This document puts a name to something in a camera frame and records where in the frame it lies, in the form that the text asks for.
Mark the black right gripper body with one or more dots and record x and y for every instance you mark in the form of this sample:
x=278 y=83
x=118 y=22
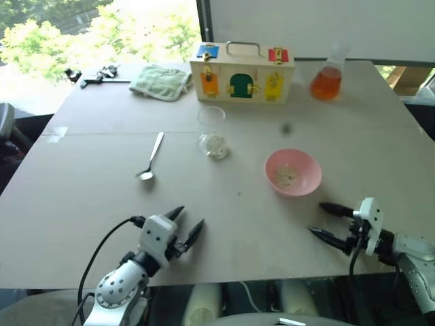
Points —
x=355 y=237

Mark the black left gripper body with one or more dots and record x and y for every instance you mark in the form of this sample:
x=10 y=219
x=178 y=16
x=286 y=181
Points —
x=177 y=248

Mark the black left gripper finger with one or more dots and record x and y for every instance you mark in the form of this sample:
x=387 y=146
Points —
x=195 y=234
x=174 y=214

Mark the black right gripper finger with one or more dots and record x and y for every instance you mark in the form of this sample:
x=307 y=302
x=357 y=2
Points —
x=328 y=237
x=336 y=208

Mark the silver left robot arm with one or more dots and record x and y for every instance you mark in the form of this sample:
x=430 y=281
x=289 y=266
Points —
x=115 y=288

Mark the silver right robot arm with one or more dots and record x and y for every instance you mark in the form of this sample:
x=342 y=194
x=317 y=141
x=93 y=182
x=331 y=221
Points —
x=414 y=258

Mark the silver metal spoon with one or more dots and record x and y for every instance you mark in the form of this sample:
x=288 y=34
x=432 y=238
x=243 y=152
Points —
x=147 y=175

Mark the pink bowl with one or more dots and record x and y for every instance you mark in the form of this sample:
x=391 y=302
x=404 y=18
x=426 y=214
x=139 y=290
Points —
x=306 y=163

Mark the white rounded shape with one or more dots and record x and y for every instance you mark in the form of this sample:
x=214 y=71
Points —
x=204 y=302
x=299 y=297

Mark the clear plastic cup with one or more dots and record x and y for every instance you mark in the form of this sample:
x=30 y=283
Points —
x=213 y=127

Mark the glass flask with orange liquid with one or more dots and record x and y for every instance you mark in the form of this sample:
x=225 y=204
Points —
x=325 y=85

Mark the green folded cloth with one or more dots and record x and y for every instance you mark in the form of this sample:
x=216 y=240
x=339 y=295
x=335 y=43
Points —
x=159 y=81

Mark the clear tape strip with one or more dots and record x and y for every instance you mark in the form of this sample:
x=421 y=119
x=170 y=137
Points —
x=56 y=131

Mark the black and silver clamp tool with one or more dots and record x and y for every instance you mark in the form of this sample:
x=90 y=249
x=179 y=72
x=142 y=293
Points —
x=102 y=76

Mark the small black knob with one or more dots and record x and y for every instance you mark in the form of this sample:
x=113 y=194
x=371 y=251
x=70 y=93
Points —
x=72 y=73

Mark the grey chair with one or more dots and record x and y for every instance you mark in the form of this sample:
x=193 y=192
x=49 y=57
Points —
x=7 y=119

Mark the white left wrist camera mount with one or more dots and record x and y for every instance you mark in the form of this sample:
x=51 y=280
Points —
x=156 y=237

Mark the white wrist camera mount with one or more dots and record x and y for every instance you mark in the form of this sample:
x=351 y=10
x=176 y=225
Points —
x=156 y=237
x=372 y=217

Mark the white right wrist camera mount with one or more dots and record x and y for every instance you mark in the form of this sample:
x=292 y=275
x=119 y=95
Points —
x=372 y=217

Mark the wooden frame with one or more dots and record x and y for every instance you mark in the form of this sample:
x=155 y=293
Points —
x=408 y=79

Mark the white board with black frame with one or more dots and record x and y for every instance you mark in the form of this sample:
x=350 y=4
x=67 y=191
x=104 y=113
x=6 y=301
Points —
x=306 y=27

